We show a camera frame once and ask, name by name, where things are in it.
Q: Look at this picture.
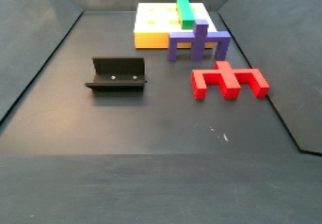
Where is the black angle bracket holder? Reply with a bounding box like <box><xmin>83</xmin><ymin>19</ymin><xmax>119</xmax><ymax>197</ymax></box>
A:
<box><xmin>86</xmin><ymin>56</ymin><xmax>146</xmax><ymax>90</ymax></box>

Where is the yellow slotted board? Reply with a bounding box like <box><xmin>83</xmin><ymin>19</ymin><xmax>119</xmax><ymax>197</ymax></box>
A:
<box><xmin>134</xmin><ymin>2</ymin><xmax>220</xmax><ymax>50</ymax></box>

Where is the green comb-shaped block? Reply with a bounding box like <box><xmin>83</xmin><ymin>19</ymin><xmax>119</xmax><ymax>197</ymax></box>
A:
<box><xmin>177</xmin><ymin>0</ymin><xmax>196</xmax><ymax>29</ymax></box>

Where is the red comb-shaped block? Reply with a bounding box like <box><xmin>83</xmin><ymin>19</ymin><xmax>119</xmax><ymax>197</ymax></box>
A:
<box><xmin>192</xmin><ymin>61</ymin><xmax>269</xmax><ymax>100</ymax></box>

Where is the purple comb-shaped block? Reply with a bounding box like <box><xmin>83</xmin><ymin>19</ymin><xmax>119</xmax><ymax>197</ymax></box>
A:
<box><xmin>169</xmin><ymin>20</ymin><xmax>232</xmax><ymax>61</ymax></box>

